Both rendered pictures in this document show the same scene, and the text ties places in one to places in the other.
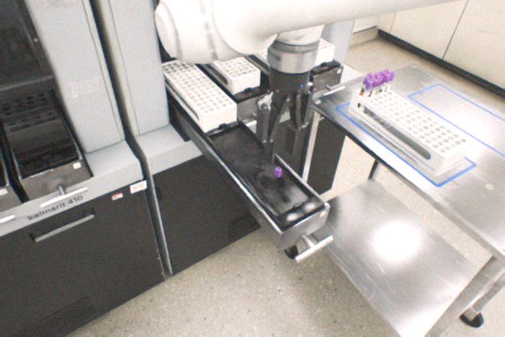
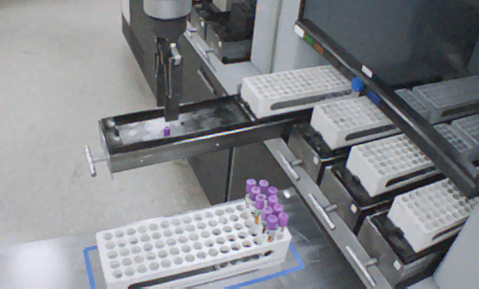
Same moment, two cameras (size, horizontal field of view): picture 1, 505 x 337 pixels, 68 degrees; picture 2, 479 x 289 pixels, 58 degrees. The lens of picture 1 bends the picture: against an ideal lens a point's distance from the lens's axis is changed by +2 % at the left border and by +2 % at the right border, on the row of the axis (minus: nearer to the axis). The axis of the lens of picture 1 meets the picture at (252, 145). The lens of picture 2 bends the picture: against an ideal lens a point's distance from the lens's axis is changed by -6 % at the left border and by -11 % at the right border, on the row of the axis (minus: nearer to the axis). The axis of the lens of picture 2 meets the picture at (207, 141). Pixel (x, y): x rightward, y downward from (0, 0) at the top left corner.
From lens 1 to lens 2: 1.20 m
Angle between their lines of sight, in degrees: 73
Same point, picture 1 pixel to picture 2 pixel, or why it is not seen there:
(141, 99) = (281, 53)
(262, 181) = (161, 122)
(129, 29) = not seen: outside the picture
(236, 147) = (215, 115)
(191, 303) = not seen: hidden behind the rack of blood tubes
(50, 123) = (242, 15)
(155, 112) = not seen: hidden behind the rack
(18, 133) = (234, 7)
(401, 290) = not seen: outside the picture
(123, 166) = (232, 77)
